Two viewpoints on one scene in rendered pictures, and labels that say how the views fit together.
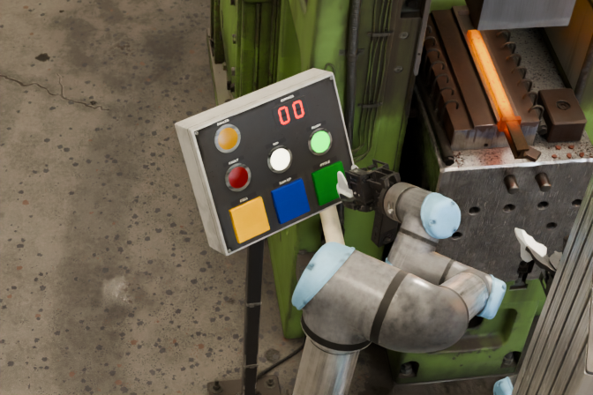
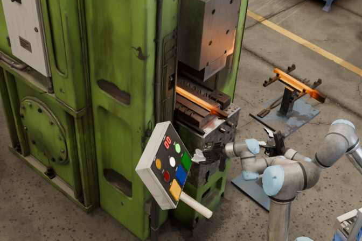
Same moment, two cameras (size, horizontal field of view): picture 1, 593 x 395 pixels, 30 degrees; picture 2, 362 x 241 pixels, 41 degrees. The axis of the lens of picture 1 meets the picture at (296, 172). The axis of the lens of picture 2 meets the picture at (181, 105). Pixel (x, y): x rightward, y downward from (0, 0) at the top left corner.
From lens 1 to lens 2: 114 cm
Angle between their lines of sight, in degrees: 30
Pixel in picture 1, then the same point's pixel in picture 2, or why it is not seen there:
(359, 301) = (297, 178)
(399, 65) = (168, 109)
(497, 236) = not seen: hidden behind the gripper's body
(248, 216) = (175, 189)
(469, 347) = (210, 200)
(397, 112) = not seen: hidden behind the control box
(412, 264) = (255, 167)
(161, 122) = (20, 192)
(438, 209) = (254, 143)
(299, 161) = (176, 159)
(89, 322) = not seen: outside the picture
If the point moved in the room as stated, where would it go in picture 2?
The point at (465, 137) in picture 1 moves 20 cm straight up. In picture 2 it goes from (202, 122) to (205, 95)
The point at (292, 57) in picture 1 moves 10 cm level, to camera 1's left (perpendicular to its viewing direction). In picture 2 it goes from (103, 130) to (89, 136)
